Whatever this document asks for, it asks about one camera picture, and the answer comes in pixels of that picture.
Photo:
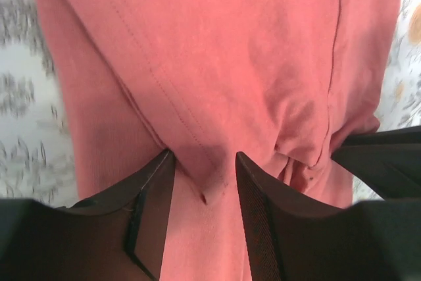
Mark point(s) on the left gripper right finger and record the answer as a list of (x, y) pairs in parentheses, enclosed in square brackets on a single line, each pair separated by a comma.
[(291, 236)]

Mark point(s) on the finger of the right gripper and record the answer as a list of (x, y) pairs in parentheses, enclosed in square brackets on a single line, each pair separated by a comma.
[(388, 162)]

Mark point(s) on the floral patterned table mat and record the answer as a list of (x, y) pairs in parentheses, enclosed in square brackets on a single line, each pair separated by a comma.
[(36, 150)]

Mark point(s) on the salmon pink t shirt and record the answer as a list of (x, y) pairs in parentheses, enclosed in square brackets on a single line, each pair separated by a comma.
[(284, 81)]

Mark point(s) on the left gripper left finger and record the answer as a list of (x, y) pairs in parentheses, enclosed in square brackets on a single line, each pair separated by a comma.
[(116, 234)]

